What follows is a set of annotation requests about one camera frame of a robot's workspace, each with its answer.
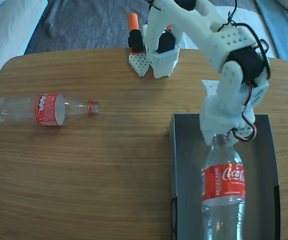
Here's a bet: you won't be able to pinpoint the light sofa cushion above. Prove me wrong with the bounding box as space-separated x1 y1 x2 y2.
0 0 49 121

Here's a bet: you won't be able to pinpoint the dark grey rug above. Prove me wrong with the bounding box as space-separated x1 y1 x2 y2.
23 0 271 55

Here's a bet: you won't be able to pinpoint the blue cloth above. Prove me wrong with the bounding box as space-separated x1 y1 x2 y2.
255 0 288 63

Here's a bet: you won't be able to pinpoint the clear bottle Coca-Cola logo label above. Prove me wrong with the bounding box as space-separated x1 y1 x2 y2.
200 133 247 240

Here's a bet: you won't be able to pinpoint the flat white camera plate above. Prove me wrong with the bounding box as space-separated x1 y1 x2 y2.
201 79 221 98

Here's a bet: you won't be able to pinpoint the grey cardboard box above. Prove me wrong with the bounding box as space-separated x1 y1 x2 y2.
168 113 282 240

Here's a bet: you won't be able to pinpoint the clear bottle red nutrition label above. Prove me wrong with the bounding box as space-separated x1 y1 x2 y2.
0 93 101 127

